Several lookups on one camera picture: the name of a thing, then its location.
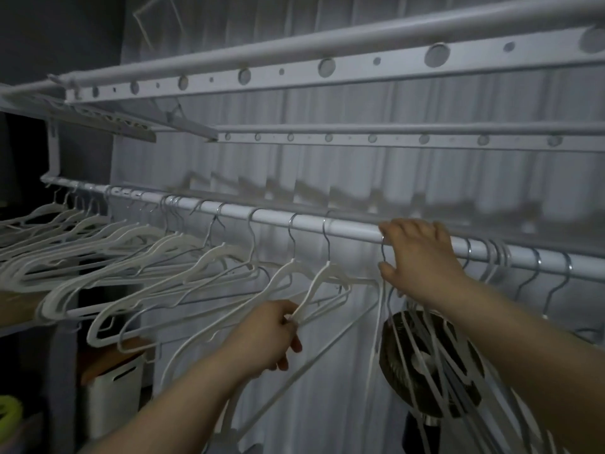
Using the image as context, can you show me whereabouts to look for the white plastic clothes hanger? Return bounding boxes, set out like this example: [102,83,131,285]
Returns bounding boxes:
[364,236,402,421]
[217,217,384,450]

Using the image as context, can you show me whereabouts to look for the white clothes rail tube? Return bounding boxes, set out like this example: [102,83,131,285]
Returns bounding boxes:
[40,174,605,285]

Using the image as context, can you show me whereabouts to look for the row of white hangers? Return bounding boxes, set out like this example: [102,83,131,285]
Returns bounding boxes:
[0,186,303,388]

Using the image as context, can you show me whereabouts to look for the green object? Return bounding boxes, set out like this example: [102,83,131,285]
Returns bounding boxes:
[0,394,24,436]

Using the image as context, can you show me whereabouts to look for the wooden bin lid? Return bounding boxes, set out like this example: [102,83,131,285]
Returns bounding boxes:
[77,336,153,387]

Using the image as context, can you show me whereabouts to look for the person's left forearm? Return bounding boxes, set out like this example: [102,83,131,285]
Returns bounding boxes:
[90,347,256,454]

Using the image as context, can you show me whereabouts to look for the white curtain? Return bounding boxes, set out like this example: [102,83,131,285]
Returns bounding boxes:
[111,0,605,454]

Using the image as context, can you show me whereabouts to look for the person's right forearm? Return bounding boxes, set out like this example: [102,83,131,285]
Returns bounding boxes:
[428,276,605,454]

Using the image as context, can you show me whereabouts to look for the thin perforated white rack rail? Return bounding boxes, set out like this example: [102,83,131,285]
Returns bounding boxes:
[207,122,605,153]

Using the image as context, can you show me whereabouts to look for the large perforated white rack rail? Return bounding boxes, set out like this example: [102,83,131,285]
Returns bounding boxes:
[47,0,605,105]

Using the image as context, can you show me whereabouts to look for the white storage bin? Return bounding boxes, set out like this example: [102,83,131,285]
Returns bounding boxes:
[79,355,145,441]

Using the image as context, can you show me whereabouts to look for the folded grey rack bracket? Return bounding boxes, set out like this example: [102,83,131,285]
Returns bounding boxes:
[0,84,158,143]

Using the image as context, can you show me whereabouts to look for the wooden shelf board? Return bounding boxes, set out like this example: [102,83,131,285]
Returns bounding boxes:
[0,289,55,337]

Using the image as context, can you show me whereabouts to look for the bunch of white hangers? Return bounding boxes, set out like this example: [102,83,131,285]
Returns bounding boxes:
[385,237,605,454]

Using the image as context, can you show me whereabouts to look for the person's left hand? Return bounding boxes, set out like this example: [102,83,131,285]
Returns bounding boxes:
[225,300,303,380]

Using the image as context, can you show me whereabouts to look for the dark round fan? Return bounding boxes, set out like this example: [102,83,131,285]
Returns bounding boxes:
[379,309,487,454]

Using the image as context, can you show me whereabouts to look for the person's right hand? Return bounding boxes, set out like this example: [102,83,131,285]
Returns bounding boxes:
[378,218,470,306]

